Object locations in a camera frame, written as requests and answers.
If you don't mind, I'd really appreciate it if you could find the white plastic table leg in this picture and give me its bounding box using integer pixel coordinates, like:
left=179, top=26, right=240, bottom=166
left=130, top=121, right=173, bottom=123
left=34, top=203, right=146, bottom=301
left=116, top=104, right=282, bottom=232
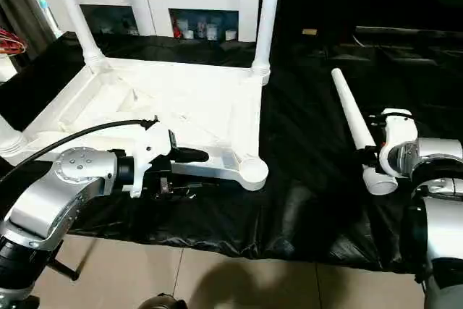
left=45, top=0, right=111, bottom=72
left=0, top=117, right=27, bottom=159
left=250, top=0, right=285, bottom=86
left=330, top=67, right=399, bottom=196

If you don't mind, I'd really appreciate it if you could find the red cable bundle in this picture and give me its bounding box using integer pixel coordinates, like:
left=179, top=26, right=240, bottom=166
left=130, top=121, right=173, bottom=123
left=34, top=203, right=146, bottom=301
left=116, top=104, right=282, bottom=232
left=0, top=28, right=27, bottom=57

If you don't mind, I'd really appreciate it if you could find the white plastic table top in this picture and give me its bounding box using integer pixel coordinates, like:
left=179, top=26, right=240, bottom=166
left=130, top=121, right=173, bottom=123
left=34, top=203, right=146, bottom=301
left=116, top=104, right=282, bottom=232
left=0, top=57, right=270, bottom=192

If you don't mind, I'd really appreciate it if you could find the black folding table frame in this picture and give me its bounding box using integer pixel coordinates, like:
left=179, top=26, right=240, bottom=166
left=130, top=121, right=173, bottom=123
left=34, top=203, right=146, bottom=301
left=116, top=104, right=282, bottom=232
left=46, top=257, right=80, bottom=282

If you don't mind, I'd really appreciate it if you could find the black work mat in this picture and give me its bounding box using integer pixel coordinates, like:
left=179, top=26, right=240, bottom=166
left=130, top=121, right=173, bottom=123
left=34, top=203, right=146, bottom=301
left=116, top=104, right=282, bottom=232
left=0, top=30, right=463, bottom=275

